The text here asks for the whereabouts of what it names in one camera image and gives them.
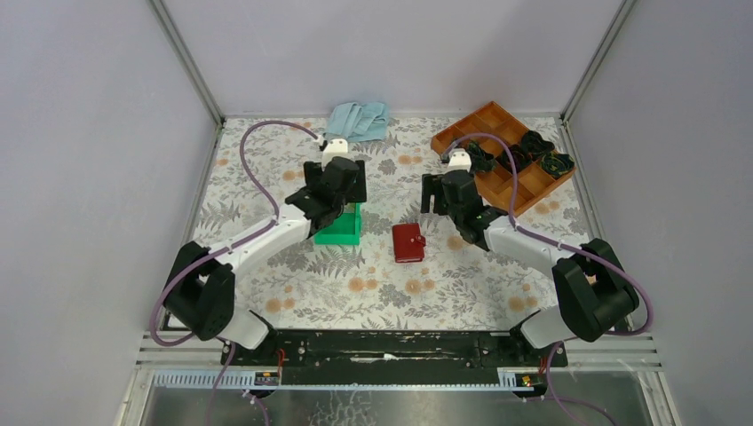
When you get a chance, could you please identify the red leather card holder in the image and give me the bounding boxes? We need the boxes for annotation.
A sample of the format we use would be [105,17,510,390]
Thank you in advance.
[392,223,426,264]

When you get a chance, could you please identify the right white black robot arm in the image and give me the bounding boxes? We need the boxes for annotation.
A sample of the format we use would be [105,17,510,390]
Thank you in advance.
[421,170,640,366]

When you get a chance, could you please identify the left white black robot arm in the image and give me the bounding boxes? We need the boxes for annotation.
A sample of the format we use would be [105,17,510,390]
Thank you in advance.
[157,156,366,365]

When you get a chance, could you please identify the orange compartment tray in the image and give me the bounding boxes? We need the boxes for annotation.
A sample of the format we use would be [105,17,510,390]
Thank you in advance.
[431,101,575,216]

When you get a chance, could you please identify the green plastic bin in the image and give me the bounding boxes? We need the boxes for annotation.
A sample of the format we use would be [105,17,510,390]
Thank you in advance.
[313,203,362,246]

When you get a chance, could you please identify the dark rolled sock left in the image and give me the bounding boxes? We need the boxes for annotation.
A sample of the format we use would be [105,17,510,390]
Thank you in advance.
[465,140,496,175]

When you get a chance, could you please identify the dark rolled sock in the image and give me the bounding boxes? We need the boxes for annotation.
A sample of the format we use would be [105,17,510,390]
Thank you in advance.
[496,145,533,173]
[539,151,575,179]
[519,130,555,162]
[465,140,496,175]

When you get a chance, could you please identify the light blue cloth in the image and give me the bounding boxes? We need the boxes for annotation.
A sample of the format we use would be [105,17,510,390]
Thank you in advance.
[324,102,390,143]

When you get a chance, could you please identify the dark rolled sock middle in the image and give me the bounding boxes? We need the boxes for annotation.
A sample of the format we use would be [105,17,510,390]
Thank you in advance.
[496,145,533,173]

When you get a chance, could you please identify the dark rolled sock top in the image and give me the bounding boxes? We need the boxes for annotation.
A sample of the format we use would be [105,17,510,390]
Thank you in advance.
[519,130,555,162]

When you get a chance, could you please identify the dark rolled sock right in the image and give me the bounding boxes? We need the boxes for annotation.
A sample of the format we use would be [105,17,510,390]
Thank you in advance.
[539,151,575,179]

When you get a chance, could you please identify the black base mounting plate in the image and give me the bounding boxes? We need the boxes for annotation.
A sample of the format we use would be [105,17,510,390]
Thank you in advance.
[221,329,568,386]

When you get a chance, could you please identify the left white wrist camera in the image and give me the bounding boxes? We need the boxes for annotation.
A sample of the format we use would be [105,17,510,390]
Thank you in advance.
[320,138,349,168]

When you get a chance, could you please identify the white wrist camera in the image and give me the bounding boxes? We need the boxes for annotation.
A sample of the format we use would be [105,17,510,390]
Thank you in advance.
[447,148,472,172]
[320,138,349,168]

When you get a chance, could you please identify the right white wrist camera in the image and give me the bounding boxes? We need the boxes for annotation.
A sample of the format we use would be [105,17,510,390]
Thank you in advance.
[447,148,472,172]

